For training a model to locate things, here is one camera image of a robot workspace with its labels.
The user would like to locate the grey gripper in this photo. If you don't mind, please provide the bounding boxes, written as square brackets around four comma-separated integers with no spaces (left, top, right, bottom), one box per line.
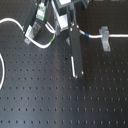
[23,0,89,34]

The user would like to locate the white cable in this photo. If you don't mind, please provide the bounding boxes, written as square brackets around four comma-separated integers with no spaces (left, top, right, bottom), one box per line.
[0,18,128,90]

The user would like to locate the grey cable clip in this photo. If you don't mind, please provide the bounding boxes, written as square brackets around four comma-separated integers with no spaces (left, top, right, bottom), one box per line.
[66,37,70,46]
[99,26,111,52]
[24,22,41,44]

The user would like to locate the left grey cable clip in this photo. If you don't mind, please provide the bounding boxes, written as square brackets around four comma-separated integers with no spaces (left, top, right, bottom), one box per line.
[24,22,41,44]

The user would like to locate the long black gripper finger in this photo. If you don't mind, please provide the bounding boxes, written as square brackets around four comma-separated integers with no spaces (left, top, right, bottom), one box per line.
[66,8,83,78]

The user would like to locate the right grey cable clip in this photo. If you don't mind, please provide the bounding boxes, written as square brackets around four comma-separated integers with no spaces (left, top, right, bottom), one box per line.
[99,26,111,52]

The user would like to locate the middle grey cable clip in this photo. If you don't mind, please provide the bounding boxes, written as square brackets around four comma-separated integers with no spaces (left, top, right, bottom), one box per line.
[66,37,70,46]

